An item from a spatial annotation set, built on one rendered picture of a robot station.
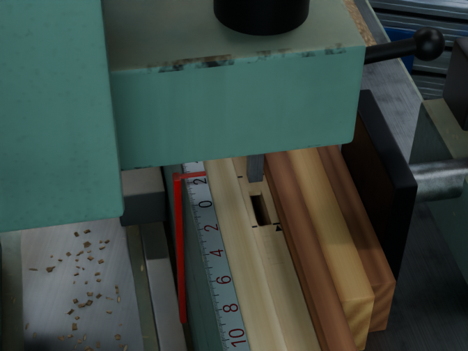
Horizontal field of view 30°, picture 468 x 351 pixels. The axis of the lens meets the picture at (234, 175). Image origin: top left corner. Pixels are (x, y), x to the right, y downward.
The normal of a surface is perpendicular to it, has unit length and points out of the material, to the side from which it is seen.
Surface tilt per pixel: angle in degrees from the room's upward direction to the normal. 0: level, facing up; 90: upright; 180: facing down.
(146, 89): 90
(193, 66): 68
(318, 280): 0
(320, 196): 0
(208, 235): 0
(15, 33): 90
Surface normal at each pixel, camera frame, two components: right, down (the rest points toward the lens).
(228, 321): 0.01, -0.73
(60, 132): 0.19, 0.68
